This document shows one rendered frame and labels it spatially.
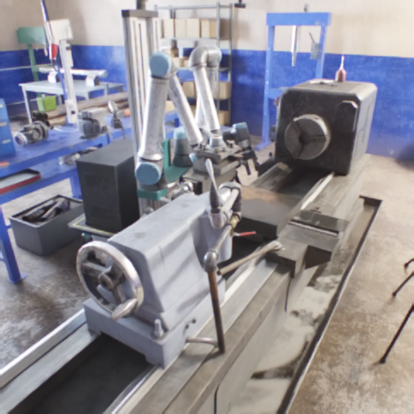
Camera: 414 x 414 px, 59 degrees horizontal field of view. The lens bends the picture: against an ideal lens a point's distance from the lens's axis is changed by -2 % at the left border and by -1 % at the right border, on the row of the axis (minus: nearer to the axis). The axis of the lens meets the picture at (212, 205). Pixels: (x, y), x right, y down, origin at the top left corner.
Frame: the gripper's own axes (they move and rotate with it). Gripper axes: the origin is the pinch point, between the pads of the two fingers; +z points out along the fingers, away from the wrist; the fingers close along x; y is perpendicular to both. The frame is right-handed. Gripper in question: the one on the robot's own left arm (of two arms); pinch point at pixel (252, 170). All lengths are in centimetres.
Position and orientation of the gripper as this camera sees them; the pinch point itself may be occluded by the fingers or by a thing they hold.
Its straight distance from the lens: 262.3
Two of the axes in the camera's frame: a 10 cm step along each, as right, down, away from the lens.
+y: 8.1, -1.7, -5.6
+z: 2.9, 9.5, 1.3
